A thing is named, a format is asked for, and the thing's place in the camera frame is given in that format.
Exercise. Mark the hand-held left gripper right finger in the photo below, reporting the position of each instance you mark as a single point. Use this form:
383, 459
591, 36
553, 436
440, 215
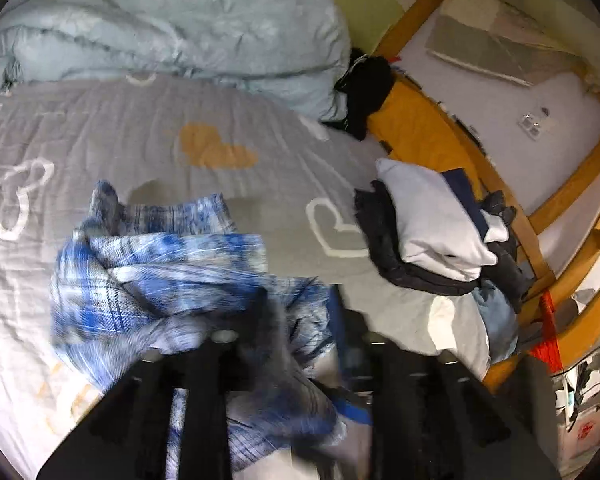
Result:
352, 352

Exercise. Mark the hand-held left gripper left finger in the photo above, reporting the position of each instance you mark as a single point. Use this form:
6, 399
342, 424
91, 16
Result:
205, 385

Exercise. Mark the blue plaid shirt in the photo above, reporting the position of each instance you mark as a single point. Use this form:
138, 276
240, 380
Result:
180, 270

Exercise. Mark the dark folded garment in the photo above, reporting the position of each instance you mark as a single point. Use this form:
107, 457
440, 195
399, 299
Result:
380, 240

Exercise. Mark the light blue folded garment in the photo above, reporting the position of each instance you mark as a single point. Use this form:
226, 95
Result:
495, 320

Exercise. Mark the navy folded garment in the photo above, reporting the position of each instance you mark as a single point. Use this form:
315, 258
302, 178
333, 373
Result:
465, 195

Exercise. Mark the orange cloth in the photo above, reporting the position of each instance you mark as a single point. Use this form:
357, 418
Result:
415, 125

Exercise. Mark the black cloth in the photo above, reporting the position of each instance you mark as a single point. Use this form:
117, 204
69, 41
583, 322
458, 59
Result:
370, 90

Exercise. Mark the green headboard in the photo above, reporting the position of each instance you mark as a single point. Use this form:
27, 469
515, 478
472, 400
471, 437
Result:
360, 0

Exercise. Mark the light blue duvet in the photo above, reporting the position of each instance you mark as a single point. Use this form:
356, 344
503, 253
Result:
155, 25

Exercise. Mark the wooden bed frame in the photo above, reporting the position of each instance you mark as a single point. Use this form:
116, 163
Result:
525, 240

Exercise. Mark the white wall switch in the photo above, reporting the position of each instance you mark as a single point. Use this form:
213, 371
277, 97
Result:
535, 122

